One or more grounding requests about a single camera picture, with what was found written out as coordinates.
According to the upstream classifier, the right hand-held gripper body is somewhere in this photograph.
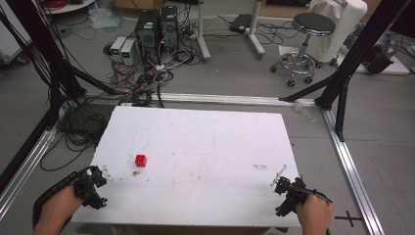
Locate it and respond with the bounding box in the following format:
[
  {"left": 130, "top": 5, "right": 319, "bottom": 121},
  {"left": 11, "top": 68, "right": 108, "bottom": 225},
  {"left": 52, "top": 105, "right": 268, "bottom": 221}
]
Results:
[{"left": 273, "top": 175, "right": 308, "bottom": 218}]

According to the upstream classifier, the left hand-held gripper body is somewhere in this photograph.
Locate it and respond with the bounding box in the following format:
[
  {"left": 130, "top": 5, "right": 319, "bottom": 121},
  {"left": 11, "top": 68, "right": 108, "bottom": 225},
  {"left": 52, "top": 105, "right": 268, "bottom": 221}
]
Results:
[{"left": 72, "top": 164, "right": 109, "bottom": 211}]

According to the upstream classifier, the red cube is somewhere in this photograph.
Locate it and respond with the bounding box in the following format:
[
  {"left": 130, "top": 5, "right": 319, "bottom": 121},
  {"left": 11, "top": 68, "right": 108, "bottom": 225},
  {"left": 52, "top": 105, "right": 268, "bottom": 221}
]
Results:
[{"left": 134, "top": 154, "right": 148, "bottom": 168}]

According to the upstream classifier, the person's right hand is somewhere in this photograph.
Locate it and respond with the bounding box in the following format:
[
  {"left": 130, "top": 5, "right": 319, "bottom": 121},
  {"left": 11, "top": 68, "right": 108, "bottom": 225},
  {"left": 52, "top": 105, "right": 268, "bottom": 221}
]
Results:
[{"left": 295, "top": 193, "right": 335, "bottom": 235}]

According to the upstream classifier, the person's left hand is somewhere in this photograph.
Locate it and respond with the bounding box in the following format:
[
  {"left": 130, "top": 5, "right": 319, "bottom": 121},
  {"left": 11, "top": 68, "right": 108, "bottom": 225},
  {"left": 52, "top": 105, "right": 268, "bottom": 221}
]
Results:
[{"left": 33, "top": 183, "right": 84, "bottom": 235}]

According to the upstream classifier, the white bench power supply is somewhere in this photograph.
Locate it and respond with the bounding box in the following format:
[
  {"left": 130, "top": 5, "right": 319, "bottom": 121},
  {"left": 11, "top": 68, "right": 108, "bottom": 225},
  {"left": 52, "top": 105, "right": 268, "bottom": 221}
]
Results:
[
  {"left": 119, "top": 39, "right": 137, "bottom": 67},
  {"left": 110, "top": 35, "right": 127, "bottom": 57}
]

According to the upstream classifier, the white desk leg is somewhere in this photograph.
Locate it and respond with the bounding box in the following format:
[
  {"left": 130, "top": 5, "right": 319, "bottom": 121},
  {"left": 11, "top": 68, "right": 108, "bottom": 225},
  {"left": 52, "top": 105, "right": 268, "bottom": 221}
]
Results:
[
  {"left": 195, "top": 0, "right": 212, "bottom": 64},
  {"left": 246, "top": 0, "right": 267, "bottom": 61}
]

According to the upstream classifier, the large black computer tower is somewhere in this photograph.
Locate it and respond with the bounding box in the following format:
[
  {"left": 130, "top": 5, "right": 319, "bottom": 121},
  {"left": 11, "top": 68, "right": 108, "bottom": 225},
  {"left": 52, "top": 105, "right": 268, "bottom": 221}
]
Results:
[{"left": 134, "top": 9, "right": 161, "bottom": 66}]

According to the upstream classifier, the round black stool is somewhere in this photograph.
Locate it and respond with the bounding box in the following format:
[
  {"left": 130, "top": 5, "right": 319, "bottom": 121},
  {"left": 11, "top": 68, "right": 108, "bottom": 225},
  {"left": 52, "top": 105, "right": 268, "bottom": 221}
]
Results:
[{"left": 269, "top": 12, "right": 337, "bottom": 88}]

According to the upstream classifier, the black machine on board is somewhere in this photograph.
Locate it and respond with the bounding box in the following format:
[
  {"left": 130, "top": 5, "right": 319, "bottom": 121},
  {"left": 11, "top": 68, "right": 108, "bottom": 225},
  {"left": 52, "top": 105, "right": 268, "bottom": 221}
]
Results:
[{"left": 362, "top": 38, "right": 398, "bottom": 75}]

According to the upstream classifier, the clear plastic bag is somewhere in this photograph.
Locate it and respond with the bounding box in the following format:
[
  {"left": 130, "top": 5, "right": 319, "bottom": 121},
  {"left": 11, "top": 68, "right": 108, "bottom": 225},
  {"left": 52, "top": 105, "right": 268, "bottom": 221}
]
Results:
[{"left": 87, "top": 5, "right": 126, "bottom": 31}]

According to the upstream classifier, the flat black box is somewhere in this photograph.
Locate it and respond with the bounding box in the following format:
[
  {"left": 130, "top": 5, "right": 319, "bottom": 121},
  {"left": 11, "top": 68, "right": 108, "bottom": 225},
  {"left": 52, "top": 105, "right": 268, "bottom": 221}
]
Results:
[{"left": 228, "top": 13, "right": 254, "bottom": 34}]

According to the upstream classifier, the white floor board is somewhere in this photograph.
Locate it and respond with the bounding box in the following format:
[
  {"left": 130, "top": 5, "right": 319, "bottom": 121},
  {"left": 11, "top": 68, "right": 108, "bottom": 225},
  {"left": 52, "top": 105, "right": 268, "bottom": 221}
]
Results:
[{"left": 336, "top": 47, "right": 411, "bottom": 76}]

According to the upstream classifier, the small black computer tower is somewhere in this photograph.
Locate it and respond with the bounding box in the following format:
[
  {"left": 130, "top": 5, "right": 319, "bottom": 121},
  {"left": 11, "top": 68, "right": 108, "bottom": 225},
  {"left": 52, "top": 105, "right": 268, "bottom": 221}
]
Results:
[{"left": 160, "top": 5, "right": 180, "bottom": 51}]

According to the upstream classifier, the white cloth cover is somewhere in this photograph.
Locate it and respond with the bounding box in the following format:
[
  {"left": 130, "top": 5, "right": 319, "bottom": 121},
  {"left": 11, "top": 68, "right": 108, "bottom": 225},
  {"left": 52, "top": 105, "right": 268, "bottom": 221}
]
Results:
[{"left": 306, "top": 0, "right": 369, "bottom": 64}]

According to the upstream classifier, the round white table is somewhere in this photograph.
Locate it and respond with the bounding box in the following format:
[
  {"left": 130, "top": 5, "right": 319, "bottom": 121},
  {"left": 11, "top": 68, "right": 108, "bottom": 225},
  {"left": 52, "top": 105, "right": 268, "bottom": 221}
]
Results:
[{"left": 41, "top": 0, "right": 97, "bottom": 16}]

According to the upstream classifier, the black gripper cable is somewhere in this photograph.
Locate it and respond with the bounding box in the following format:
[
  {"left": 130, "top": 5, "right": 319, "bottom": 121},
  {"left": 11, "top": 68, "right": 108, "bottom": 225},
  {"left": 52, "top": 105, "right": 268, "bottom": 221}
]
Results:
[{"left": 301, "top": 186, "right": 333, "bottom": 204}]

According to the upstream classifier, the black floor cable bundle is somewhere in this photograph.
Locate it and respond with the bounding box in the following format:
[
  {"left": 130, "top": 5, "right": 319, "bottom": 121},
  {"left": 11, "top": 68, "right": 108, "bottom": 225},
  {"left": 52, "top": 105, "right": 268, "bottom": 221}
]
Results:
[{"left": 39, "top": 103, "right": 115, "bottom": 173}]

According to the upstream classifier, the long aluminium floor rail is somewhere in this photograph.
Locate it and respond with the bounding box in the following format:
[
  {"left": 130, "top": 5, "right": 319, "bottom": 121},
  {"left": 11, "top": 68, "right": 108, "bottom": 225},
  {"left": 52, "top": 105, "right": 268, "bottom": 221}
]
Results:
[{"left": 83, "top": 90, "right": 318, "bottom": 108}]

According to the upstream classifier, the black frame post with cables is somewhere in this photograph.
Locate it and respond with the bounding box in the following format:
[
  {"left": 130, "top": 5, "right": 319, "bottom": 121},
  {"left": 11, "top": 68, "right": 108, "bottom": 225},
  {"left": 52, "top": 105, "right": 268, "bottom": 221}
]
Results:
[{"left": 0, "top": 0, "right": 125, "bottom": 131}]

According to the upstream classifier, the black frame post with braces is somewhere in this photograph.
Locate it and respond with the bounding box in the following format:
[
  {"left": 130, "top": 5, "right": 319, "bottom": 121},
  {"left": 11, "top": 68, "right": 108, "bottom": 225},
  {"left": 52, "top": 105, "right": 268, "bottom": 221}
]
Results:
[{"left": 279, "top": 0, "right": 413, "bottom": 142}]

